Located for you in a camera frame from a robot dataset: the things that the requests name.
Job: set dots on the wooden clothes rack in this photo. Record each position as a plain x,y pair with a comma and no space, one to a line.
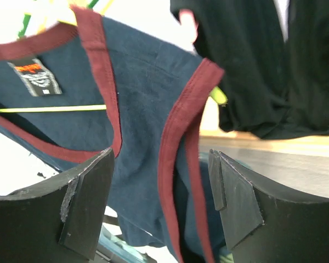
210,134

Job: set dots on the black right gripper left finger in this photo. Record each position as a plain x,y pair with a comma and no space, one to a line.
58,219

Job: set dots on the navy maroon-trim tank top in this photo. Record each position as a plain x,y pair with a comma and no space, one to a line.
154,93

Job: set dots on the blue plastic tub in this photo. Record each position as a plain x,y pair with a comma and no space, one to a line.
115,249

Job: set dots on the black tank top on pink hanger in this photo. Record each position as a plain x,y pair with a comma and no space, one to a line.
277,85

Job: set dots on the pink hanger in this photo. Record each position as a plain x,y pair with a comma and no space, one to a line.
188,24

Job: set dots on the neon yellow hanger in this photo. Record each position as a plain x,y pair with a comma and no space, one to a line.
216,94

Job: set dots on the green hanger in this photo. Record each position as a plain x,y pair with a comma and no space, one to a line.
32,8

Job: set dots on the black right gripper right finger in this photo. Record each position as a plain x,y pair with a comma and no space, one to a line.
265,221

